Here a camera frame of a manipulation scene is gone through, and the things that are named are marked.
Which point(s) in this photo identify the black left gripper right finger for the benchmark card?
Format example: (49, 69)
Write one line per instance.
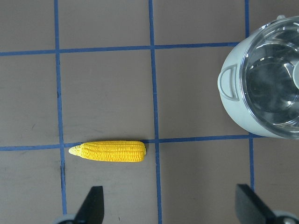
(250, 209)

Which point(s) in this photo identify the pale green steel pot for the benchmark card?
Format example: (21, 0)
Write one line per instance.
(230, 89)

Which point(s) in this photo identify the yellow corn cob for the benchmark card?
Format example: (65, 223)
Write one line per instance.
(110, 151)

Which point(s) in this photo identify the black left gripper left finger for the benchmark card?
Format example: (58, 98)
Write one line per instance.
(92, 208)

